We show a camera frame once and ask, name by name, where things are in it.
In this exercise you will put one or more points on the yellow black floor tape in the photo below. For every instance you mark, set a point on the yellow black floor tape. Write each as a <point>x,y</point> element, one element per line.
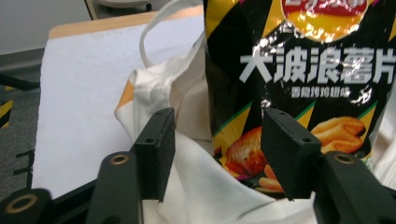
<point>5,113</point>

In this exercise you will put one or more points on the office chair base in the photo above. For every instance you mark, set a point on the office chair base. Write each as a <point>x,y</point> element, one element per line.
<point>124,3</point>

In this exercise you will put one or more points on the black yellow chips bag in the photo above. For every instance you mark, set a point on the black yellow chips bag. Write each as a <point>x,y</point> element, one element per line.
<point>299,77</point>

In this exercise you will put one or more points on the white tote bag colourful shapes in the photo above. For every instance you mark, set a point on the white tote bag colourful shapes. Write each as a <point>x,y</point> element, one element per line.
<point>202,193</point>

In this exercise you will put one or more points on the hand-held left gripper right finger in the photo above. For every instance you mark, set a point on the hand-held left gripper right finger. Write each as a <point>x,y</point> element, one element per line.
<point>289,152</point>

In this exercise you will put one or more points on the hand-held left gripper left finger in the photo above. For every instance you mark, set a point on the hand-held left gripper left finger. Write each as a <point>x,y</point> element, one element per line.
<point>155,149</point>

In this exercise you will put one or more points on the white table mat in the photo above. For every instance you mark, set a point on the white table mat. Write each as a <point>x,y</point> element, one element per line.
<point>87,93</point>

